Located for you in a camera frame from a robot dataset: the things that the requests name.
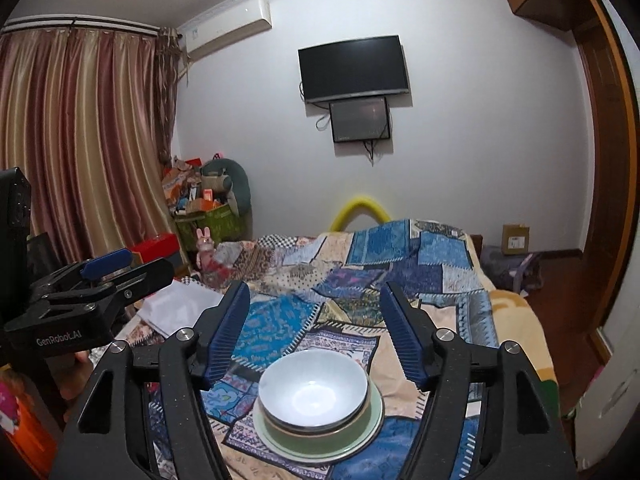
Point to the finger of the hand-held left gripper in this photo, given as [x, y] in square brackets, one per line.
[145, 277]
[107, 262]

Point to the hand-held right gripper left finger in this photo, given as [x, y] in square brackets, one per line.
[225, 340]

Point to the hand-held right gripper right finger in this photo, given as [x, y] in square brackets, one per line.
[405, 340]

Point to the green bowl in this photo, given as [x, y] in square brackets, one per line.
[371, 401]

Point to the white spotted bowl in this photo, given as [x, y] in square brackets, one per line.
[312, 390]

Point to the green plate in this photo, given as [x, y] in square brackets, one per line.
[350, 437]

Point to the red box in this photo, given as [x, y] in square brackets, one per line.
[155, 247]

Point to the white paper sheet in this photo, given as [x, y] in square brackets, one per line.
[180, 307]

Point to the pink rabbit toy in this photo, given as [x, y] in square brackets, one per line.
[205, 250]

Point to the green storage box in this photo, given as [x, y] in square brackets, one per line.
[212, 230]

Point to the pile of assorted boxes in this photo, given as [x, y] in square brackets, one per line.
[190, 190]

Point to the striped brown curtain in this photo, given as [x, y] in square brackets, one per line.
[75, 150]

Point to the grey bag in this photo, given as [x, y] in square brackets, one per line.
[510, 270]

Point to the grey plush pillow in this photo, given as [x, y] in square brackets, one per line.
[240, 185]

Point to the yellow foam tube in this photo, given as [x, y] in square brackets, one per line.
[359, 201]

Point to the cardboard box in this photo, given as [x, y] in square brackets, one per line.
[516, 237]

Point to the white sticker-covered case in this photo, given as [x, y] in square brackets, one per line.
[615, 400]

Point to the white air conditioner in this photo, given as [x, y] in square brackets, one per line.
[227, 27]

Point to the brown wooden door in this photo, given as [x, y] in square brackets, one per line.
[600, 160]

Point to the dark wooden bed frame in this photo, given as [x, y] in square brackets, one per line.
[477, 246]

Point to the small black wall monitor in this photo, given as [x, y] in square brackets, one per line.
[360, 119]

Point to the white curtain rail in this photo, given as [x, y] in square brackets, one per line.
[85, 24]

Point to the large black wall television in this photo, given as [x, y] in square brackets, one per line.
[354, 67]

